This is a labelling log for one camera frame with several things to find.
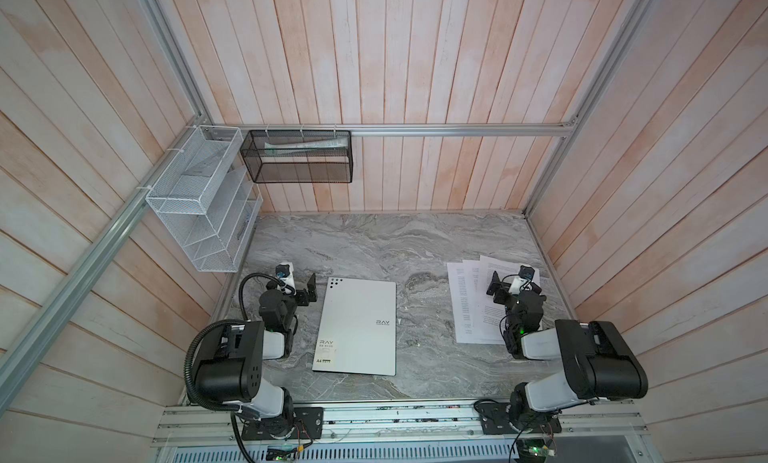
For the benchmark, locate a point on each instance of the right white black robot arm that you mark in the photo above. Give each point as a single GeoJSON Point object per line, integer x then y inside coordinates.
{"type": "Point", "coordinates": [596, 360]}

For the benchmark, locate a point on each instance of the black mesh basket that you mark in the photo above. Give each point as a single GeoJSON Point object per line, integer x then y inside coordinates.
{"type": "Point", "coordinates": [299, 170]}

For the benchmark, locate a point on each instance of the white wire mesh organizer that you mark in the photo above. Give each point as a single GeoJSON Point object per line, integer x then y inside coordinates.
{"type": "Point", "coordinates": [206, 201]}

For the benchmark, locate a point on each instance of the right green circuit board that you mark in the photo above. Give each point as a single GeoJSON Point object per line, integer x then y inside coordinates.
{"type": "Point", "coordinates": [533, 451]}

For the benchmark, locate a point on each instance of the white folder black inside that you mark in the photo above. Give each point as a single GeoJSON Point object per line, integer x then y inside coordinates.
{"type": "Point", "coordinates": [357, 331]}

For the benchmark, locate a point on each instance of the aluminium front rail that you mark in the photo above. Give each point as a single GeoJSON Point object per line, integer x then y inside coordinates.
{"type": "Point", "coordinates": [389, 421]}

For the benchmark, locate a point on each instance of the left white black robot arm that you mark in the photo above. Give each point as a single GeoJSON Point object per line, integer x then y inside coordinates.
{"type": "Point", "coordinates": [223, 367]}

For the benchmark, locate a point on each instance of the bottom printed paper sheet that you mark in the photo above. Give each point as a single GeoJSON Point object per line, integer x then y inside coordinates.
{"type": "Point", "coordinates": [463, 287]}

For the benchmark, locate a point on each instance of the green circuit board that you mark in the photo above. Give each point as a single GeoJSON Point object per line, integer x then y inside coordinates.
{"type": "Point", "coordinates": [283, 455]}
{"type": "Point", "coordinates": [533, 451]}

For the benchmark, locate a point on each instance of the top printed paper sheet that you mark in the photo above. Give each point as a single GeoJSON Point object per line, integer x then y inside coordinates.
{"type": "Point", "coordinates": [487, 313]}

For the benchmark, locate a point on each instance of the middle printed paper sheet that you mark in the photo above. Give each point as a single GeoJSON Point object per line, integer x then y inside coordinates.
{"type": "Point", "coordinates": [493, 336]}

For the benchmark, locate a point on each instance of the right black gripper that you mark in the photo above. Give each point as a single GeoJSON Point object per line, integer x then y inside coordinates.
{"type": "Point", "coordinates": [498, 298]}

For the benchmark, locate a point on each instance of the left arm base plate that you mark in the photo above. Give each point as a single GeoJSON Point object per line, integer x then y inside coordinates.
{"type": "Point", "coordinates": [306, 424]}

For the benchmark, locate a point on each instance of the left green circuit board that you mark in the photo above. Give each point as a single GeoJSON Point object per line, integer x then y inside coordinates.
{"type": "Point", "coordinates": [283, 455]}

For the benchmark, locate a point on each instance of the printed paper sheet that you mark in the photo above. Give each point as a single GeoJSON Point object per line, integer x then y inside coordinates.
{"type": "Point", "coordinates": [463, 287]}
{"type": "Point", "coordinates": [493, 336]}
{"type": "Point", "coordinates": [487, 313]}

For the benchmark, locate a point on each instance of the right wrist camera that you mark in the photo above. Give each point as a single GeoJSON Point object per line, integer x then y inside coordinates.
{"type": "Point", "coordinates": [523, 280]}

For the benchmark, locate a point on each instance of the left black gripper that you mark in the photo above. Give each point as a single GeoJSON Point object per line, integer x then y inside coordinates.
{"type": "Point", "coordinates": [301, 294]}

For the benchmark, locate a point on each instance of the horizontal aluminium wall bar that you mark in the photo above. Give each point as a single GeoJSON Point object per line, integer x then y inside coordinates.
{"type": "Point", "coordinates": [426, 130]}

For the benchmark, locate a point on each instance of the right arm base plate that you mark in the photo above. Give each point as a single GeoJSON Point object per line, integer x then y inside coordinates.
{"type": "Point", "coordinates": [495, 419]}

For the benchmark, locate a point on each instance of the paper inside black basket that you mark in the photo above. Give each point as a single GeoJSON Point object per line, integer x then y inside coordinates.
{"type": "Point", "coordinates": [297, 147]}

